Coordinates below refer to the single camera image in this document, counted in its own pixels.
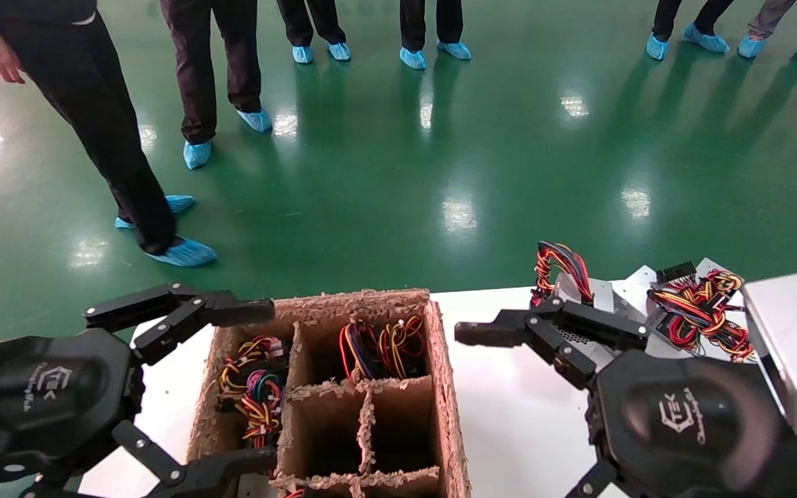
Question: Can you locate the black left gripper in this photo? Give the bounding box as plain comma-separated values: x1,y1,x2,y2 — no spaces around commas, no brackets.
0,329,278,498

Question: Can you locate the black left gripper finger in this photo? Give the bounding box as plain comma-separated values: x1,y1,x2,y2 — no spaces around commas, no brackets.
84,282,276,365

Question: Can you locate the brown cardboard divider box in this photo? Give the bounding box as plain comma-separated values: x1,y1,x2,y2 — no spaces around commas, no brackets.
186,288,472,498

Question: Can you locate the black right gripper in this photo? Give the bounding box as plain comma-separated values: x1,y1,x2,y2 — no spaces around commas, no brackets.
565,351,797,498

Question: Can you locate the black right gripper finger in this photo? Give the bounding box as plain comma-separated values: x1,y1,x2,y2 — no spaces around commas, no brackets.
455,297,648,389

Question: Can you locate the person in black trousers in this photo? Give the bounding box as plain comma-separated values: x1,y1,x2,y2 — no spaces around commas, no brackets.
161,0,262,144
0,0,178,255
654,0,726,39
398,0,464,50
277,0,344,48

